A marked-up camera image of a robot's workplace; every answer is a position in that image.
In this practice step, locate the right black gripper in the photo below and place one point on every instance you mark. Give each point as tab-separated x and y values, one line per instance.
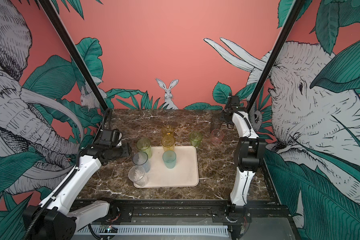
223	116

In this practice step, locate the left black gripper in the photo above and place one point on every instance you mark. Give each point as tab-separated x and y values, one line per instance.
125	149

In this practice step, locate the dark smoked glass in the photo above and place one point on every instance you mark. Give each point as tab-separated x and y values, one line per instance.
216	123

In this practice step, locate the grey blue glass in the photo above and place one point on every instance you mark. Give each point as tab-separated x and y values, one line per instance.
142	159

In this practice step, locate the light green ribbed glass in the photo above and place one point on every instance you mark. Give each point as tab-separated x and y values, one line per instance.
144	145

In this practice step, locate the clear glass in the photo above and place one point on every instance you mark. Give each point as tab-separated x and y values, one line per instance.
138	176

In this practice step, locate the amber tall glass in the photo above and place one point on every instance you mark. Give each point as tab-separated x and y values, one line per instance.
168	143

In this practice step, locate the frosted teal glass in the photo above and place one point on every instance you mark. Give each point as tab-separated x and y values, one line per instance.
169	157

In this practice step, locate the yellow glass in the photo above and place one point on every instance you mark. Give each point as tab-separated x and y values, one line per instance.
167	131

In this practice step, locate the beige square tray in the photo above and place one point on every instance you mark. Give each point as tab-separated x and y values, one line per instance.
184	174

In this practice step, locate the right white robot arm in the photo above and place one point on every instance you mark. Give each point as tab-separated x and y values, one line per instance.
250	150

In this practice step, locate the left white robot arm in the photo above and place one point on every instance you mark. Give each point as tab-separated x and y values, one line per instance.
53	219

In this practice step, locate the pink glass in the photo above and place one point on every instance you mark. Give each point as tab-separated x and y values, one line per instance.
217	136

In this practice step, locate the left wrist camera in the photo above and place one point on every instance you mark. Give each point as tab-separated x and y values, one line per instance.
109	138

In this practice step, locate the black front rail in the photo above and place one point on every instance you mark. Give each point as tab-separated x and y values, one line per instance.
122	211

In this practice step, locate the right black frame post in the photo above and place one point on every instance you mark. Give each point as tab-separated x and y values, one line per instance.
286	29

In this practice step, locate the black frame post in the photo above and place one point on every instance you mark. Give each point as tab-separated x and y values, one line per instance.
286	29
54	18

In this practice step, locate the white slotted cable duct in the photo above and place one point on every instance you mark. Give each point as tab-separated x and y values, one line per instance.
129	230

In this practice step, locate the left black frame post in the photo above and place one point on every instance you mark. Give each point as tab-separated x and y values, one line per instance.
54	18

